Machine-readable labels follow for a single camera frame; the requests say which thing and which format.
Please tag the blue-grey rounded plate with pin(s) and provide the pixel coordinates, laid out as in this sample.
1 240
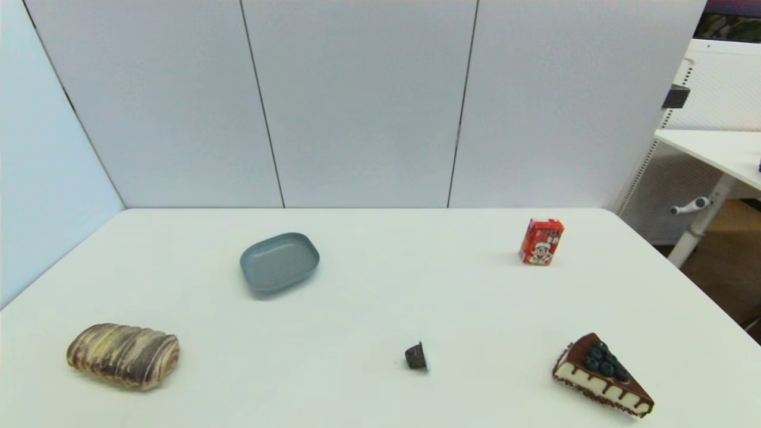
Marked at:
279 263

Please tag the red milk carton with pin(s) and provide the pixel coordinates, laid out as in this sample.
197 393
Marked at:
540 241

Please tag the blueberry chocolate cake slice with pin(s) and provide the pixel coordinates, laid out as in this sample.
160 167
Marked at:
600 374

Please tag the marbled brown bread loaf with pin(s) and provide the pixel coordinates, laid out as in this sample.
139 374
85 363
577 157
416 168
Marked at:
122 355

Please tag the black box on partition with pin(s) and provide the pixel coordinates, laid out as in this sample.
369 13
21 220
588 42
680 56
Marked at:
676 96

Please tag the white desk leg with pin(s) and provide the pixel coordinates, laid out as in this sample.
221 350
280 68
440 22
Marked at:
701 223

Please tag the white side desk top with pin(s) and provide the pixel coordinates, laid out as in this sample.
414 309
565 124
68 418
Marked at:
719 148

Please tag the white perforated partition panel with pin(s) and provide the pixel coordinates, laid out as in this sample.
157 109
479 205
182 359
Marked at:
722 83

